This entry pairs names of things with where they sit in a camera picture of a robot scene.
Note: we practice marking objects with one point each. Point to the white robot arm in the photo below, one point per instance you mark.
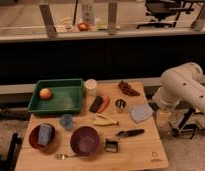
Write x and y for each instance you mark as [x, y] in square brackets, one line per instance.
[181, 83]

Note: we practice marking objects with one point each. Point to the white plastic cup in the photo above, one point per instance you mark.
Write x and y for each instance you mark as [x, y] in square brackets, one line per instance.
[91, 86]

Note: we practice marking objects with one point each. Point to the blue plastic cup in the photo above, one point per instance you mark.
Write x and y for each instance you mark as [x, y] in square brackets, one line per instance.
[66, 121]

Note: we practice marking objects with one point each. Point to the orange carrot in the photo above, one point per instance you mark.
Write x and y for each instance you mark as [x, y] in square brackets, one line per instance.
[104, 105]

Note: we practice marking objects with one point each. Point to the yellow banana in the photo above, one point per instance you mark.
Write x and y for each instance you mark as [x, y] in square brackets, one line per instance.
[103, 120]

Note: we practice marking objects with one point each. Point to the green plastic tray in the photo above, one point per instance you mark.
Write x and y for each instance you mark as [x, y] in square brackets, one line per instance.
[67, 97]

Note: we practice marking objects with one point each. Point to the light blue cloth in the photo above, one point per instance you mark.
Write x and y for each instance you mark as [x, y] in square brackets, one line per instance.
[141, 112]

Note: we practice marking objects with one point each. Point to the orange apple in tray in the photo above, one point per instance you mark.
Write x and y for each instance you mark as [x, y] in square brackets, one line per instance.
[45, 94]

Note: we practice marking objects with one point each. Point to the red fruit on shelf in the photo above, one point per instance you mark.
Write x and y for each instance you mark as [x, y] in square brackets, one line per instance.
[83, 26]

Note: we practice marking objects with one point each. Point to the blue sponge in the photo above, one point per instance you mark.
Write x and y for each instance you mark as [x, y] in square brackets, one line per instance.
[44, 135]

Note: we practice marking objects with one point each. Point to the metal spoon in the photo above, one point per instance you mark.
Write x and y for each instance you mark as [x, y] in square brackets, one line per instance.
[63, 156]

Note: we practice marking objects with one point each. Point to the black stand on floor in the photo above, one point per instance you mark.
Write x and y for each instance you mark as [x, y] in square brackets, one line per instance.
[183, 126]

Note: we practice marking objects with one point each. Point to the black office chair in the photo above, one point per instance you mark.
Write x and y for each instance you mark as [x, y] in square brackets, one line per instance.
[166, 13]

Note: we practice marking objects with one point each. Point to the black chair frame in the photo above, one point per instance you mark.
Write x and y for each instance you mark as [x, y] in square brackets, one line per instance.
[7, 164]

